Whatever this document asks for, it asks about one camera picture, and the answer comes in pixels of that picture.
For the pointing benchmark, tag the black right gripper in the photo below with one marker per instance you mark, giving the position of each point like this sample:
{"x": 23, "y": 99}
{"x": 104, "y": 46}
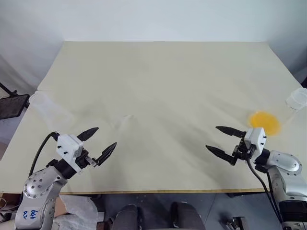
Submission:
{"x": 242, "y": 152}

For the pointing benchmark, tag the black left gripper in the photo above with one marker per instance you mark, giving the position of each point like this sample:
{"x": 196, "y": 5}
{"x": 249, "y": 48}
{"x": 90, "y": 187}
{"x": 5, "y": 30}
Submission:
{"x": 82, "y": 163}

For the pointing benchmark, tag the large clear plastic flask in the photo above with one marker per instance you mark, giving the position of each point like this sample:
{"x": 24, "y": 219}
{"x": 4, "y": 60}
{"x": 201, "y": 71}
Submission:
{"x": 265, "y": 122}

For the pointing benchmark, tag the small clear plastic flask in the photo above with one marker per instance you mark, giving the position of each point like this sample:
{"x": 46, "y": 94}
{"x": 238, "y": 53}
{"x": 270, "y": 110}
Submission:
{"x": 51, "y": 112}

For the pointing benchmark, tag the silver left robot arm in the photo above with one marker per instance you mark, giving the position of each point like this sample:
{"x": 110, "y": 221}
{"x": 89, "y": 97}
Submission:
{"x": 38, "y": 187}

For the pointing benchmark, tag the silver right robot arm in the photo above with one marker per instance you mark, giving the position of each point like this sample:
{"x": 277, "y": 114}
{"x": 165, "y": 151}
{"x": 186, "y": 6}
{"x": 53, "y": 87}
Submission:
{"x": 287, "y": 165}

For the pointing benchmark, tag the white plastic bag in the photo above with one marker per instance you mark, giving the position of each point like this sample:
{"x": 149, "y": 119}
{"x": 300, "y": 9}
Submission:
{"x": 79, "y": 210}

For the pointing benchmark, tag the brown cardboard piece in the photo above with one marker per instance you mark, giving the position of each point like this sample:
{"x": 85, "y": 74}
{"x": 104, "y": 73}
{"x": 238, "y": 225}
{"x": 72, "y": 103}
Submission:
{"x": 61, "y": 207}

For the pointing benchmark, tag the dark rounded shape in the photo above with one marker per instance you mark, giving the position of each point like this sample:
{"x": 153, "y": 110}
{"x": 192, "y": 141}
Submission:
{"x": 128, "y": 216}
{"x": 185, "y": 215}

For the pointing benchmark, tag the metal clip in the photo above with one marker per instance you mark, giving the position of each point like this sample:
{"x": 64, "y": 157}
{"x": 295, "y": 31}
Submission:
{"x": 236, "y": 222}

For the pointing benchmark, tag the black metal stand rod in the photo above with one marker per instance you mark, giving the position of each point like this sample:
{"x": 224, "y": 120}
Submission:
{"x": 8, "y": 90}

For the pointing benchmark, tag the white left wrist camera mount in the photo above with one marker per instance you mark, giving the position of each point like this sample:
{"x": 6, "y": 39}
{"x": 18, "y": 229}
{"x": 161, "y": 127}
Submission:
{"x": 68, "y": 146}

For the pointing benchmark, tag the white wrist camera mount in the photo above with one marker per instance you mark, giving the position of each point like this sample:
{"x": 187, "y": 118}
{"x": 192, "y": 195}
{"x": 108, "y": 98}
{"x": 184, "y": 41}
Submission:
{"x": 256, "y": 140}
{"x": 68, "y": 146}

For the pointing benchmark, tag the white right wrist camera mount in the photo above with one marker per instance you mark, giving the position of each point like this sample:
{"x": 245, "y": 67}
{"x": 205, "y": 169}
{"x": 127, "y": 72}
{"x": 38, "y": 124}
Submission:
{"x": 256, "y": 140}

